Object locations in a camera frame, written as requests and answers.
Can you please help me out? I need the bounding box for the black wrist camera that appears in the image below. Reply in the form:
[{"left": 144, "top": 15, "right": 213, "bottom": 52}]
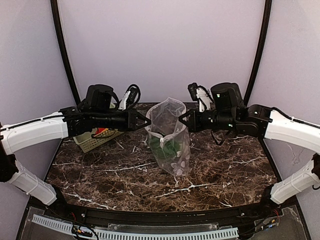
[
  {"left": 118, "top": 83, "right": 141, "bottom": 111},
  {"left": 187, "top": 82, "right": 213, "bottom": 112}
]

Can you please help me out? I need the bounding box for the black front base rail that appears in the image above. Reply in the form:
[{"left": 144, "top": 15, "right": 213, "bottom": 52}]
[{"left": 14, "top": 194, "right": 313, "bottom": 240}]

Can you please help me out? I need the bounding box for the beige perforated plastic basket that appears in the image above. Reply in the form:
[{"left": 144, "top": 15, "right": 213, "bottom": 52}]
[{"left": 73, "top": 128, "right": 122, "bottom": 153}]

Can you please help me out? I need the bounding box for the right black frame post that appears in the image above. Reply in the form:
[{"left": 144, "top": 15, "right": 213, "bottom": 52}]
[{"left": 243, "top": 0, "right": 273, "bottom": 106}]

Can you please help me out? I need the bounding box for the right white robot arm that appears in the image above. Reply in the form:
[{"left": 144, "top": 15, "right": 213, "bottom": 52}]
[{"left": 179, "top": 82, "right": 320, "bottom": 206}]

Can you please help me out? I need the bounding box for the red pepper toy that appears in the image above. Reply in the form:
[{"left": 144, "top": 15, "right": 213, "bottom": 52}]
[{"left": 95, "top": 128, "right": 109, "bottom": 136}]

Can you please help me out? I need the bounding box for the clear zip top bag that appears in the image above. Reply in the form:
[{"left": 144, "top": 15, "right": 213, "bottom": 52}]
[{"left": 145, "top": 97, "right": 191, "bottom": 178}]

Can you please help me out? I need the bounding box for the black frame post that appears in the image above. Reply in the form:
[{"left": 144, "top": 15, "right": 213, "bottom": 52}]
[
  {"left": 50, "top": 0, "right": 81, "bottom": 104},
  {"left": 243, "top": 0, "right": 273, "bottom": 106}
]

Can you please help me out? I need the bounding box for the white slotted cable duct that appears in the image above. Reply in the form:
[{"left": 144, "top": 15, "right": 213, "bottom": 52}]
[{"left": 32, "top": 214, "right": 239, "bottom": 240}]

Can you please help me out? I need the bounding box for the white bok choy toy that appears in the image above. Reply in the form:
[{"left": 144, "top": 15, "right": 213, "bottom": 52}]
[{"left": 148, "top": 135, "right": 183, "bottom": 161}]

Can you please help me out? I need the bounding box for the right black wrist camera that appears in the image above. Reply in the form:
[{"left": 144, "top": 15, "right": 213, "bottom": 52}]
[{"left": 187, "top": 82, "right": 213, "bottom": 112}]

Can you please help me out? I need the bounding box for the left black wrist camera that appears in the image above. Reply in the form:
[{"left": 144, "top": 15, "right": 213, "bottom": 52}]
[{"left": 118, "top": 83, "right": 141, "bottom": 111}]

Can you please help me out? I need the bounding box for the left black frame post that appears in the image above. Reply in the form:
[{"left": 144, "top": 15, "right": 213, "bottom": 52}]
[{"left": 50, "top": 0, "right": 81, "bottom": 104}]

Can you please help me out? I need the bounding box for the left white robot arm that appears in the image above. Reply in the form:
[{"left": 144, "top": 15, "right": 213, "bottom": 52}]
[{"left": 0, "top": 84, "right": 151, "bottom": 206}]

